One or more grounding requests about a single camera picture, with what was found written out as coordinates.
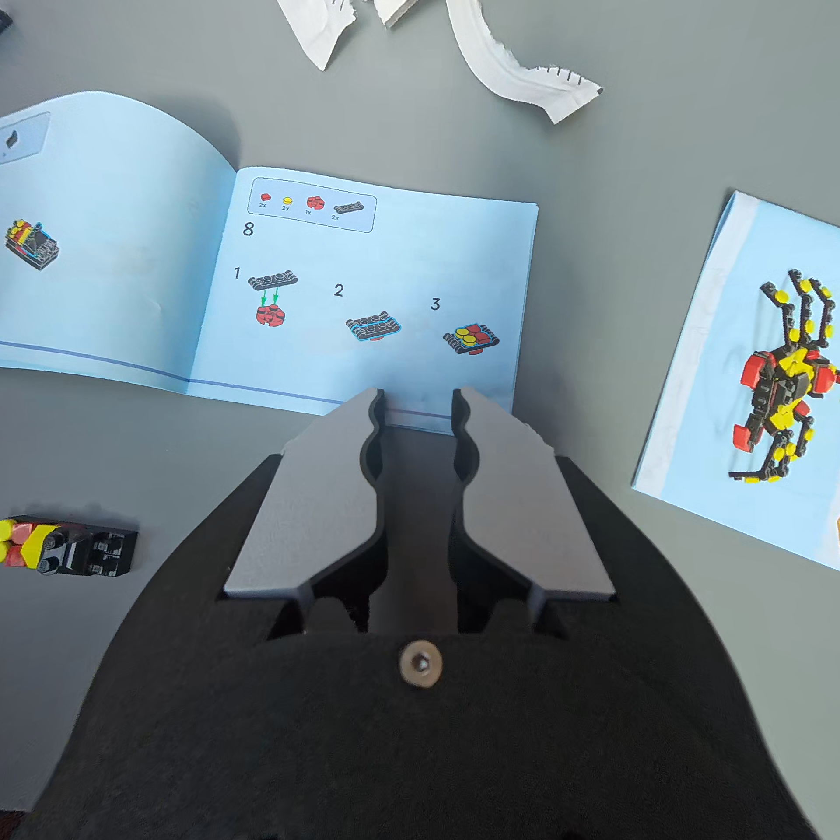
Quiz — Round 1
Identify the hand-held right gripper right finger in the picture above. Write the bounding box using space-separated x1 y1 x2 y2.
449 386 616 602

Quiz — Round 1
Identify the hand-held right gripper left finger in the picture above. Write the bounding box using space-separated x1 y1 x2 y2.
223 387 388 602

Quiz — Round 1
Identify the blue spider picture leaflet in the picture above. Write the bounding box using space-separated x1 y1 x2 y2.
631 190 840 569

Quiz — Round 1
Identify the black yellow red brick body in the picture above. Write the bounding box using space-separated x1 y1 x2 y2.
0 515 140 579

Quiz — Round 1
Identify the open blue instruction booklet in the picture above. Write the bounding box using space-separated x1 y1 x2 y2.
0 91 540 438

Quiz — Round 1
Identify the torn white paper bag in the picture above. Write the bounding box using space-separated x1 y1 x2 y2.
373 0 435 29
276 0 359 72
445 0 605 125

